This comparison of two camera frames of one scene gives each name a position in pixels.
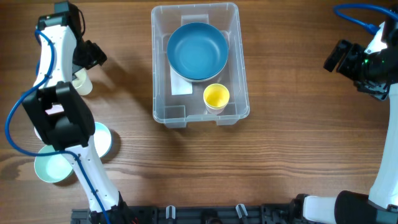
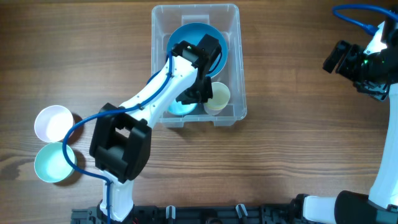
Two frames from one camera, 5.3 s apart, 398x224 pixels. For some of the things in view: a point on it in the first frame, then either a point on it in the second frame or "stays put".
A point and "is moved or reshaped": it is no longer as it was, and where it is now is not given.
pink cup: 216,111 stays put
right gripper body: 357,65 stays put
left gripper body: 87,53 → 201,90
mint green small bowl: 51,168 stays put
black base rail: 255,213 stays put
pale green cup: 83,84 → 221,97
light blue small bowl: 102,139 is moved or reshaped
